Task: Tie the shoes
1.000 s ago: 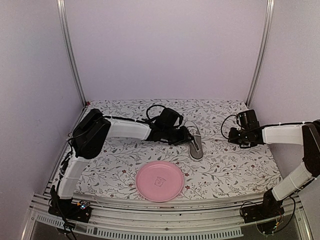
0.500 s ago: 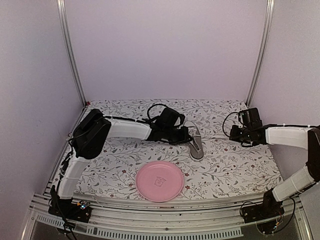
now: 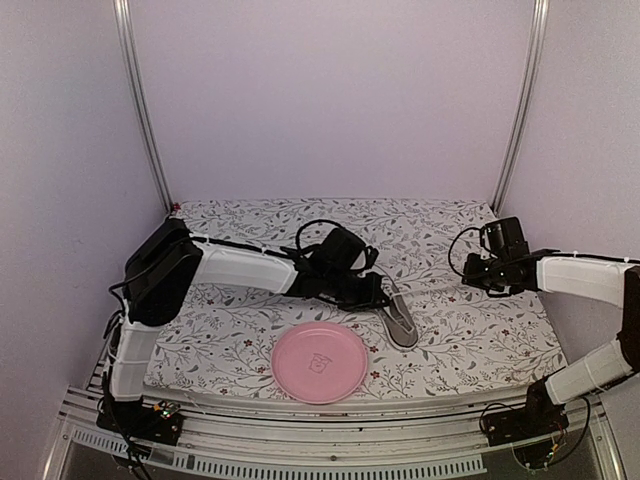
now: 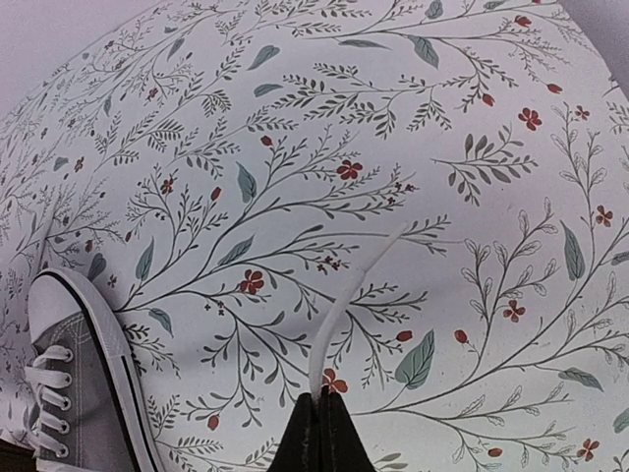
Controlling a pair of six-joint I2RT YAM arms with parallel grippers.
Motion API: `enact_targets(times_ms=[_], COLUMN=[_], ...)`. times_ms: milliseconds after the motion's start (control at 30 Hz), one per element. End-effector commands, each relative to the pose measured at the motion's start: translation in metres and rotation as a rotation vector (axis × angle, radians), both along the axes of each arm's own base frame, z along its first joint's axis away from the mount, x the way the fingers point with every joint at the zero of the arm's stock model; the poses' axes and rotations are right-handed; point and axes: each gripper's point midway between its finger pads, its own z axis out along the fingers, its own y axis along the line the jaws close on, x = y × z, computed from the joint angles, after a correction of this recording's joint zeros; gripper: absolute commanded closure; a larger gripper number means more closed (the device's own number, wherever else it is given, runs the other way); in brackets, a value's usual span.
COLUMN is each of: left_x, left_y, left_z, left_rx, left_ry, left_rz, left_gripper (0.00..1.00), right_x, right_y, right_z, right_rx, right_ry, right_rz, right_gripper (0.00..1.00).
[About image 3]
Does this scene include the front aluminium rail frame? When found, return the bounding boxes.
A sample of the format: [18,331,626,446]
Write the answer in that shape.
[42,384,626,480]

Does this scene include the right aluminium frame post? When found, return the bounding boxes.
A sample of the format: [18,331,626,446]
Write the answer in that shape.
[490,0,550,215]

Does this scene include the floral patterned table mat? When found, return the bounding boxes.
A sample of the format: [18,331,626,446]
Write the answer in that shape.
[102,197,569,401]

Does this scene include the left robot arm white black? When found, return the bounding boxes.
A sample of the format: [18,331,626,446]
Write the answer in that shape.
[104,218,392,434]

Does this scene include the grey canvas sneaker white laces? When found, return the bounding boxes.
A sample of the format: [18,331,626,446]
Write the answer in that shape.
[376,274,419,351]

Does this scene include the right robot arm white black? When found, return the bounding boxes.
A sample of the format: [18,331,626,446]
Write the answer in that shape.
[455,217,639,436]

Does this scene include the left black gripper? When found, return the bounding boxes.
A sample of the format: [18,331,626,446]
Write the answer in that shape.
[325,269,392,314]

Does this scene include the aluminium frame post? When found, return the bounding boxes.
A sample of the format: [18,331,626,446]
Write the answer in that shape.
[112,0,174,213]
[490,0,550,215]

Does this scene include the pink round plate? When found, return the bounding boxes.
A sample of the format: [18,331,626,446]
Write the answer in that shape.
[270,322,368,405]

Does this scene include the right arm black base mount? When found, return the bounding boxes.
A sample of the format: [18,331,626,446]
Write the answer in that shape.
[479,396,569,446]

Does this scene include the left aluminium frame post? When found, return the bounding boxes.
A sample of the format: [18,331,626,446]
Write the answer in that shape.
[112,0,174,213]

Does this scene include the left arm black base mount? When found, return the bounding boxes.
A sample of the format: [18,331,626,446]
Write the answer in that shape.
[96,400,185,446]

